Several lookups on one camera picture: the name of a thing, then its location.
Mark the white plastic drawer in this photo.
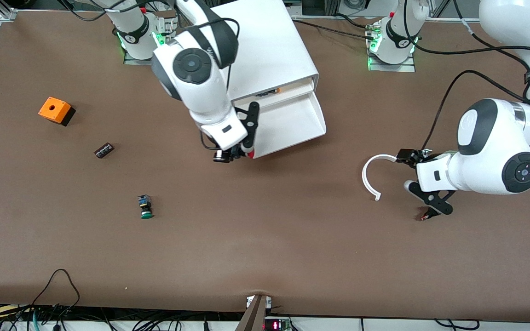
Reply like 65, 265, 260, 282
232, 77, 315, 112
233, 90, 327, 160

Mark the orange button box black base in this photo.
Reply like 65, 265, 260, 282
38, 97, 76, 127

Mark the white C-shaped plastic ring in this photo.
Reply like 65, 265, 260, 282
362, 154, 400, 201

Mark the aluminium profile beam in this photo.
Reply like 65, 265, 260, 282
235, 294, 268, 331

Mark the black looped cable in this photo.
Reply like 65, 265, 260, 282
29, 268, 81, 319

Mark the white drawer cabinet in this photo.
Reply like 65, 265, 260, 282
210, 0, 320, 109

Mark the thin black cable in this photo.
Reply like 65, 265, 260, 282
434, 318, 483, 331

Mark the black cable behind cabinet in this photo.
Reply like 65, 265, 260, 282
335, 13, 377, 30
292, 18, 376, 41

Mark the tangled black cable bundle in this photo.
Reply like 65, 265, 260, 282
0, 302, 247, 331

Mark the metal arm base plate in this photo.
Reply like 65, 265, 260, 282
367, 51, 416, 73
123, 17, 174, 66

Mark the aluminium frame rail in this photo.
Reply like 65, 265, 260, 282
0, 0, 18, 23

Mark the green mushroom push button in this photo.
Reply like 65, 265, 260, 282
138, 195, 154, 219

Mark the black device red display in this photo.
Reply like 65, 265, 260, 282
264, 317, 292, 331

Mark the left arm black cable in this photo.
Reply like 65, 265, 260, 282
412, 0, 530, 153

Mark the left black camera bracket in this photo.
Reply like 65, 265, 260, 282
405, 181, 455, 216

